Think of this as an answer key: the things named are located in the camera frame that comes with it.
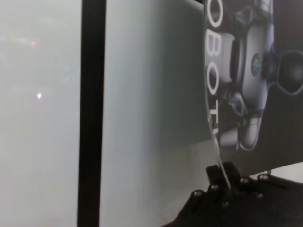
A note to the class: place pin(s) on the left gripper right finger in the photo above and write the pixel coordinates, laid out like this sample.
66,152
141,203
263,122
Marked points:
233,177

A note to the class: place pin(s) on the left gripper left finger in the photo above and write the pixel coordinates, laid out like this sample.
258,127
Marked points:
217,179

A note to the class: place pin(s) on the black robot print poster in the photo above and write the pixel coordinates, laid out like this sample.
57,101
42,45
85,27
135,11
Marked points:
272,146

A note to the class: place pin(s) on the black tape frame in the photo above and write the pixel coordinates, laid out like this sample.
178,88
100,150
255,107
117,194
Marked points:
91,118

